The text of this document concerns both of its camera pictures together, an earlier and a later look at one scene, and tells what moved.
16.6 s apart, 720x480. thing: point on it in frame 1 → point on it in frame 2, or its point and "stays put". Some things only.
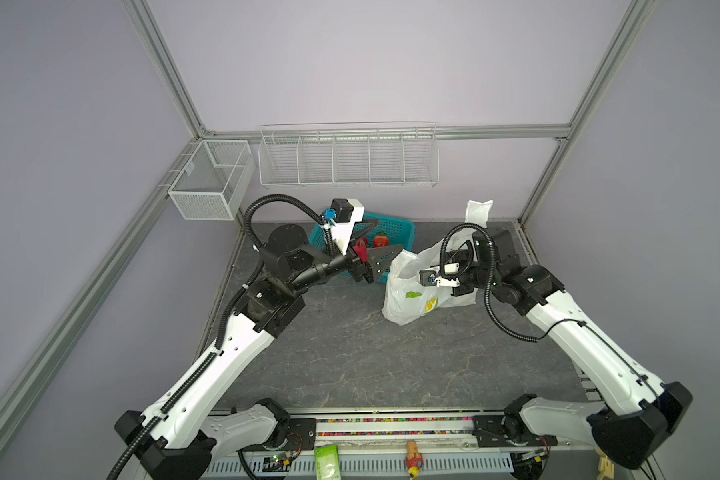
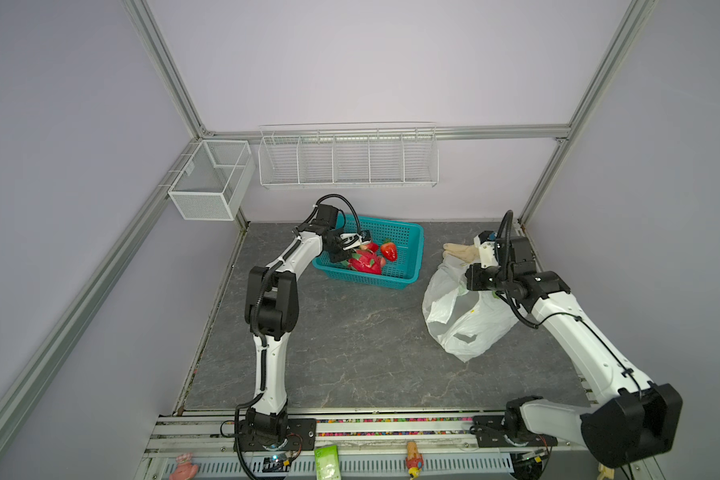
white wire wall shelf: x=349 y=155 stays put
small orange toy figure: x=414 y=460 stays put
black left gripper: x=365 y=270 → x=335 y=257
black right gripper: x=460 y=291 stays put
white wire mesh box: x=214 y=181 stays put
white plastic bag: x=413 y=287 → x=463 y=321
